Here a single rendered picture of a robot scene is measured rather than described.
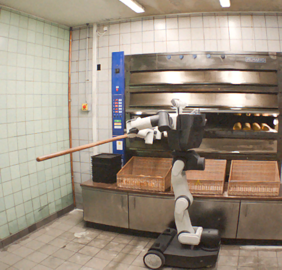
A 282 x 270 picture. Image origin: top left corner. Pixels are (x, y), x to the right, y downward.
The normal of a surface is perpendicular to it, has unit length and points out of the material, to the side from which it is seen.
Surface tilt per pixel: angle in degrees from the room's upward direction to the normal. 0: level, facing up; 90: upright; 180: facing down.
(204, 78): 70
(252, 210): 90
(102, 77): 90
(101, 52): 90
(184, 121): 90
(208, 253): 0
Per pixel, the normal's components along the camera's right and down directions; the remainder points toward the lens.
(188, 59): -0.35, 0.08
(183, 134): -0.77, 0.07
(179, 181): -0.18, 0.48
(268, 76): -0.33, -0.26
